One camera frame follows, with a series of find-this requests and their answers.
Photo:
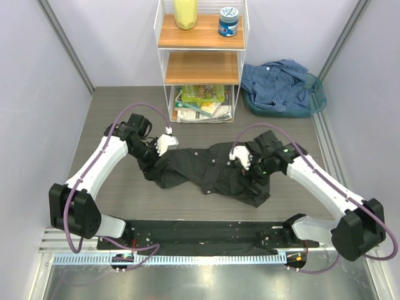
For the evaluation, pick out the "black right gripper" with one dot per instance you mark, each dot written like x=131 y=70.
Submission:
x=249 y=175

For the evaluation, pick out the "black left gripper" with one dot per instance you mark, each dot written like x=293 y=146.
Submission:
x=156 y=157

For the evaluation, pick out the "black pinstripe long sleeve shirt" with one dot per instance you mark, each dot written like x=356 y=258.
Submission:
x=210 y=169

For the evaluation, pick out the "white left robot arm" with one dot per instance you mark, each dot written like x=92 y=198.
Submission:
x=72 y=205

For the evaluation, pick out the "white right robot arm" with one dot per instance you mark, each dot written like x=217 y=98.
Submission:
x=356 y=225

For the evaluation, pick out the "stack of books and papers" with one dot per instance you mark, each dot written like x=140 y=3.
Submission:
x=200 y=112

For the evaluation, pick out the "blue checked long sleeve shirt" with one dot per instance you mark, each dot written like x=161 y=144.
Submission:
x=277 y=86

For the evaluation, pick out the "teal plastic basin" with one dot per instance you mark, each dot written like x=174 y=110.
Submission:
x=317 y=102

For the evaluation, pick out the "yellow vase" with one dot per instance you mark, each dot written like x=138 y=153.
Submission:
x=185 y=13

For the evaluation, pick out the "blue lidded jar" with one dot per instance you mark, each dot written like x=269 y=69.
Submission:
x=228 y=21

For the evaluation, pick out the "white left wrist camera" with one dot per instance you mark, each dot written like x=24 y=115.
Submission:
x=166 y=142

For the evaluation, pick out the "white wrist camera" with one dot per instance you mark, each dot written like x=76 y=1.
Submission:
x=166 y=142
x=243 y=155

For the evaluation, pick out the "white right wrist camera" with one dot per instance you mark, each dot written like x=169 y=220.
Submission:
x=243 y=155

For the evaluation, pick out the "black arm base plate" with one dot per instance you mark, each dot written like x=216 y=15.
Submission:
x=213 y=238

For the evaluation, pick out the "perforated metal rail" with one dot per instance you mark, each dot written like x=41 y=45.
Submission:
x=119 y=259

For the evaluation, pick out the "white wire wooden shelf unit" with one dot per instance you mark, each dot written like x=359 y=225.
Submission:
x=201 y=55

